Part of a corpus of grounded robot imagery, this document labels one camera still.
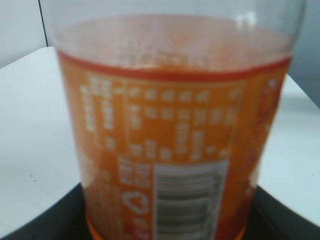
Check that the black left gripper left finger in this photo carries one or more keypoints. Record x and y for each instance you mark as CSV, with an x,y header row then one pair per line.
x,y
65,220

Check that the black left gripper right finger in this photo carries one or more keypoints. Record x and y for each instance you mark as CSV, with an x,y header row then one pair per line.
x,y
271,220

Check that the orange soda plastic bottle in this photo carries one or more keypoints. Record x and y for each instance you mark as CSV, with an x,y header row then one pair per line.
x,y
171,103

